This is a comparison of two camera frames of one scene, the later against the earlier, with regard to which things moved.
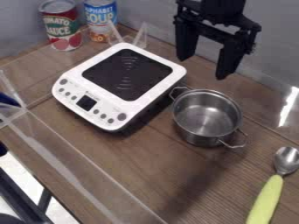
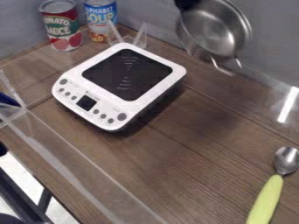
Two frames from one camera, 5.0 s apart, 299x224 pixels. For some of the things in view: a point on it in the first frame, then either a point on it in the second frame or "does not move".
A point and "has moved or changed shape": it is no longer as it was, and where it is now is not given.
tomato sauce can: (61, 24) does not move
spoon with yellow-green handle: (286, 164) does not move
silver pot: (208, 117) has moved or changed shape
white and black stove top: (115, 90) does not move
